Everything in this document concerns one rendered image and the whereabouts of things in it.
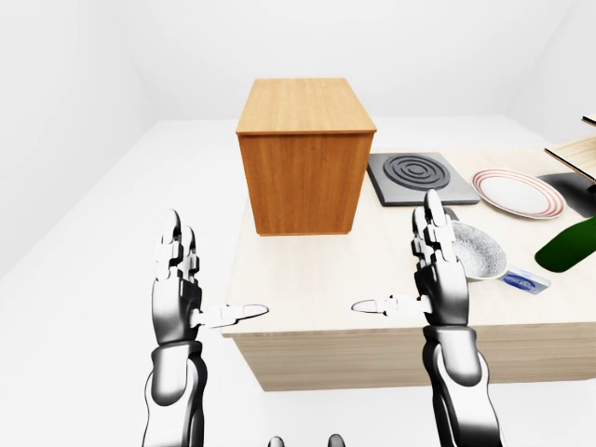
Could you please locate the white plate with red rings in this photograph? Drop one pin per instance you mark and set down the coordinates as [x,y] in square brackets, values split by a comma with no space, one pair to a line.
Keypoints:
[518,193]

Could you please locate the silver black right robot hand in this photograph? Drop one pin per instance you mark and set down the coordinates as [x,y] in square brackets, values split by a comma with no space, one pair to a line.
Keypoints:
[442,298]

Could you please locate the pale wooden slat rack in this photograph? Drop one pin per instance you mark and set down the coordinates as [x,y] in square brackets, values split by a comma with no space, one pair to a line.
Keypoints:
[575,151]

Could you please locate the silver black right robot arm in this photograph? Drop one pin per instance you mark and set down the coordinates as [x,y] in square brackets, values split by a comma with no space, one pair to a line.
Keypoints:
[458,386]

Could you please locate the dark green bottle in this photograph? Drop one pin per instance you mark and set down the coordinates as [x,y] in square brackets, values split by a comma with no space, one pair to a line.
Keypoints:
[565,247]

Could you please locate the blue white printed box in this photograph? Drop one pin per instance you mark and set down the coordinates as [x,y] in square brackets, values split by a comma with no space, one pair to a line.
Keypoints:
[526,280]

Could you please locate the grey patterned bowl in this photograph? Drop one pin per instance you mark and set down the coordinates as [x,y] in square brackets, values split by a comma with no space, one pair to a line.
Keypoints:
[482,253]

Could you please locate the flat dark stove plate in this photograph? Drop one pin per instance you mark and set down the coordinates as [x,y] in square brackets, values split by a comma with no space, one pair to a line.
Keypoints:
[419,179]

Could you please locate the wooden cabinet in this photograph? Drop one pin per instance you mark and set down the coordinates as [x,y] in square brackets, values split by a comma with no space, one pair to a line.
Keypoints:
[302,153]

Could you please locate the small dark rounded shape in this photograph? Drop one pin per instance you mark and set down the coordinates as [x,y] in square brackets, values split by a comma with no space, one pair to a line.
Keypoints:
[335,440]
[275,441]

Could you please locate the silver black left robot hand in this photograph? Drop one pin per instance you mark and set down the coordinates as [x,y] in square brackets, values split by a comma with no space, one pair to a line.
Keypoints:
[171,307]

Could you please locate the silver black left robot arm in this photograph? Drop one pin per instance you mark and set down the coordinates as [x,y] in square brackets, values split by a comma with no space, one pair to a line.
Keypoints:
[173,396]

